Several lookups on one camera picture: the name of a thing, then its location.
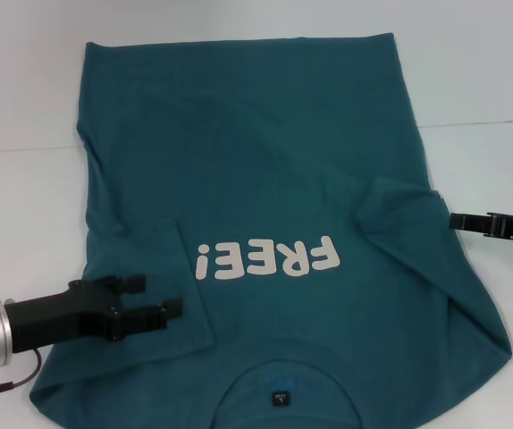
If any teal FREE print t-shirt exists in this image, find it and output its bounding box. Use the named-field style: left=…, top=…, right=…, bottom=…
left=28, top=31, right=513, bottom=429

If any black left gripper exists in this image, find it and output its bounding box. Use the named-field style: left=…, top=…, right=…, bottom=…
left=5, top=273, right=184, bottom=354

